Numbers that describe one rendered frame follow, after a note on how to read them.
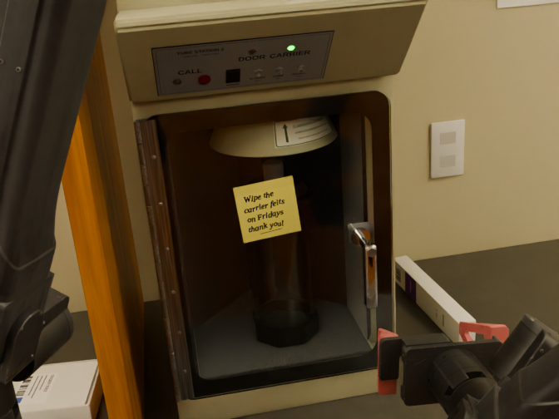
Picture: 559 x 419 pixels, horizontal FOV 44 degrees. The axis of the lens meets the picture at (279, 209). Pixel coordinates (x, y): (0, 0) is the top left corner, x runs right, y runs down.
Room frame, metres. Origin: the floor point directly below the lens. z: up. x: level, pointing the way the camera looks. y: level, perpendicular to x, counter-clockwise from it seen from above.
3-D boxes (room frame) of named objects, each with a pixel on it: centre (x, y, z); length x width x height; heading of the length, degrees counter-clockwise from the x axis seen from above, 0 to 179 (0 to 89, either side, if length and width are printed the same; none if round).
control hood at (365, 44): (0.77, 0.00, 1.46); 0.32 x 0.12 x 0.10; 99
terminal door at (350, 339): (0.82, 0.00, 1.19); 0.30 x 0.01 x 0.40; 99
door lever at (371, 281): (0.80, -0.11, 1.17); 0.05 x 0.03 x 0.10; 9
